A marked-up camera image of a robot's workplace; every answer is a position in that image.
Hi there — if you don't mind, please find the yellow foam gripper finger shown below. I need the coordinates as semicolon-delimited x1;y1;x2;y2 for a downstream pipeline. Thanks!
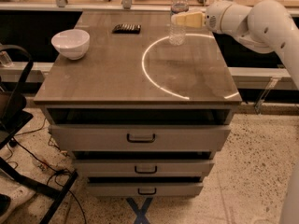
171;11;205;28

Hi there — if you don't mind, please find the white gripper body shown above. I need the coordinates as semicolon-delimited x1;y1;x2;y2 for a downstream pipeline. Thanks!
205;0;233;34

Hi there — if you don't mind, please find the clear plastic water bottle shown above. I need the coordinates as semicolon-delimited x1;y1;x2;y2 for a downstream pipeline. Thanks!
169;0;189;46

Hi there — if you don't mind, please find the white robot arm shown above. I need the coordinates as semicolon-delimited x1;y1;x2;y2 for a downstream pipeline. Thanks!
171;0;299;89

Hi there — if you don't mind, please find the white ceramic bowl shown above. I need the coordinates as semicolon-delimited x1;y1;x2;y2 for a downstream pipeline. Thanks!
51;29;90;60

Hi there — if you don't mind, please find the black rectangular ridged object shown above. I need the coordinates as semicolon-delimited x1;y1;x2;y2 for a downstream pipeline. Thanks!
112;23;141;34

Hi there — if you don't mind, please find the grey three-drawer cabinet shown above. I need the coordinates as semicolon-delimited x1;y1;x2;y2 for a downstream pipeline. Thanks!
35;11;241;185

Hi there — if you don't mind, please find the top grey drawer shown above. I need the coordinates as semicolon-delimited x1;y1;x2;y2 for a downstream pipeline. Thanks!
50;125;230;152

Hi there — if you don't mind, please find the grey drawer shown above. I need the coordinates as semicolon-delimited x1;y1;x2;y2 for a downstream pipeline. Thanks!
50;125;230;152
73;160;214;177
87;183;203;197

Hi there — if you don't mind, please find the middle grey drawer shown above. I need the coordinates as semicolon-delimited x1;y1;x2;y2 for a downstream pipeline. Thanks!
73;160;214;177

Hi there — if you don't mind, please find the bottom grey drawer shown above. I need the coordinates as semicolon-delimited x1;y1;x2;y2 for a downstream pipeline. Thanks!
87;183;203;197

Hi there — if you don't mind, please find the blue tape cross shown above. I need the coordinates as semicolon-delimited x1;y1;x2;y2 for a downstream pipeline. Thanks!
126;198;152;224

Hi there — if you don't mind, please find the metal window rail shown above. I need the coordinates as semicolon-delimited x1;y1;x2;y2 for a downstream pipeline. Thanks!
0;0;299;17

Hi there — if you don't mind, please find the black metal chair frame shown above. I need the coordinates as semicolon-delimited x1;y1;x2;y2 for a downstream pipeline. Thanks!
0;44;79;224

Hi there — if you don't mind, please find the black floor cable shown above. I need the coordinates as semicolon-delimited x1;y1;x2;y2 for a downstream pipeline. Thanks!
0;117;88;224

